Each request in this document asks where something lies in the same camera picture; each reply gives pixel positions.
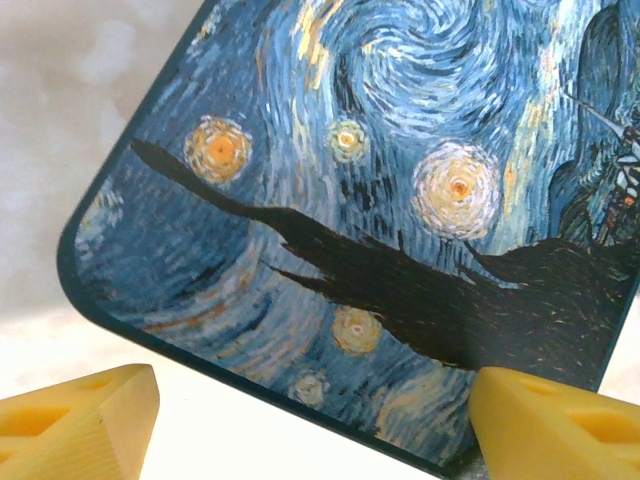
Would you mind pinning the starry night tin box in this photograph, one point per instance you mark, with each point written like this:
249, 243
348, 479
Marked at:
350, 200

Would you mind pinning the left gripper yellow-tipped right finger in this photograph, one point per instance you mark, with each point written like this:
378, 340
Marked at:
560, 435

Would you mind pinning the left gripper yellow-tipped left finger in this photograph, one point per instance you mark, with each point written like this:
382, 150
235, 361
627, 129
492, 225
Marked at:
65, 435

